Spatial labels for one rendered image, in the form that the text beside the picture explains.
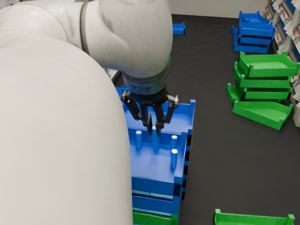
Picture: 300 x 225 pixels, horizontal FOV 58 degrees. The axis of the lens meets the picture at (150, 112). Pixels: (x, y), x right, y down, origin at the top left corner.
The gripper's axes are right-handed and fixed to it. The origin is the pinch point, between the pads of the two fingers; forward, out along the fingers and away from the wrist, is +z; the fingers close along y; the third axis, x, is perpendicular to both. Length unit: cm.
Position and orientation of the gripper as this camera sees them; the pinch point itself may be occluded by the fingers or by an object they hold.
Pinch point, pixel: (154, 125)
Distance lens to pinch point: 70.9
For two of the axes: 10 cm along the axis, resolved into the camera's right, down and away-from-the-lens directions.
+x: 1.7, -8.6, 4.8
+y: 9.8, 1.1, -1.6
